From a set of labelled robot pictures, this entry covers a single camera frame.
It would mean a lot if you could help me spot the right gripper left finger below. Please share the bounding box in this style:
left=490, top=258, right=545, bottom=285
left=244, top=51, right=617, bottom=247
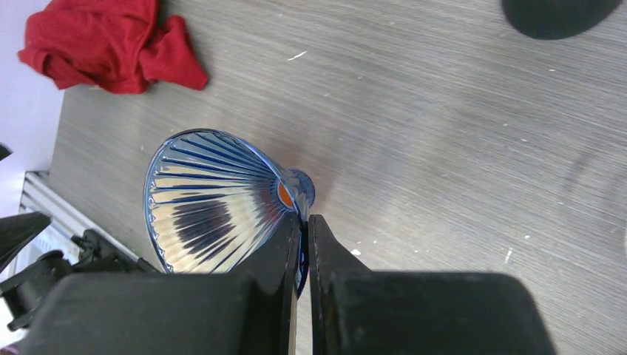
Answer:
left=19, top=213, right=300, bottom=354

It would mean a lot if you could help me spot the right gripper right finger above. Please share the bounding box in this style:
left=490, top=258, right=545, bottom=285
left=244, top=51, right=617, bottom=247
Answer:
left=308, top=214, right=556, bottom=354

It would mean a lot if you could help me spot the blue glass dripper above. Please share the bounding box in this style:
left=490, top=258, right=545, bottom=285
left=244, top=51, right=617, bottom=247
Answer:
left=143, top=129, right=316, bottom=274

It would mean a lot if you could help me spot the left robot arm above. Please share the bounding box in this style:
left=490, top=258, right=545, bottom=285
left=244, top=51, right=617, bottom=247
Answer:
left=1, top=212, right=157, bottom=332

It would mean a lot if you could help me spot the red cloth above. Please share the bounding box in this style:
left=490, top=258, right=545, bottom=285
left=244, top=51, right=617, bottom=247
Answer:
left=17, top=1, right=209, bottom=94

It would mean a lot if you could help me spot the red black carafe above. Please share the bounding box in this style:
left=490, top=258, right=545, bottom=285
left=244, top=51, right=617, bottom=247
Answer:
left=501, top=0, right=623, bottom=41

